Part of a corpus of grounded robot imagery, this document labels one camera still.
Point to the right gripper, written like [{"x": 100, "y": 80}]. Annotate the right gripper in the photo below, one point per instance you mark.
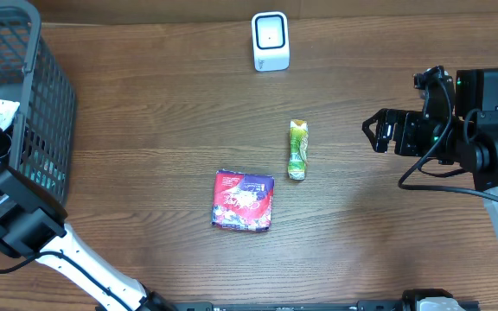
[{"x": 406, "y": 122}]

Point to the red purple liner pack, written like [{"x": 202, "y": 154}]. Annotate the red purple liner pack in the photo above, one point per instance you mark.
[{"x": 242, "y": 202}]

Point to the white tube gold cap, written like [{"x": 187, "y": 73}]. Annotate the white tube gold cap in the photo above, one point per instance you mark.
[{"x": 8, "y": 110}]

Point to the teal tissue pack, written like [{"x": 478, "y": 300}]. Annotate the teal tissue pack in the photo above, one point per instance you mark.
[{"x": 48, "y": 176}]

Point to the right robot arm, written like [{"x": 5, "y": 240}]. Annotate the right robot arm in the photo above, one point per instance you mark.
[{"x": 458, "y": 125}]

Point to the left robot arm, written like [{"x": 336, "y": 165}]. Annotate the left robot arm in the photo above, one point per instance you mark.
[{"x": 33, "y": 228}]

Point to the white barcode scanner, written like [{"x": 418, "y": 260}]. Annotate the white barcode scanner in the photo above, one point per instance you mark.
[{"x": 270, "y": 41}]

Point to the grey plastic shopping basket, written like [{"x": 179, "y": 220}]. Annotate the grey plastic shopping basket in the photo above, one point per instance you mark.
[{"x": 43, "y": 126}]

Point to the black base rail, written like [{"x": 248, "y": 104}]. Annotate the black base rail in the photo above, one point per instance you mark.
[{"x": 413, "y": 299}]

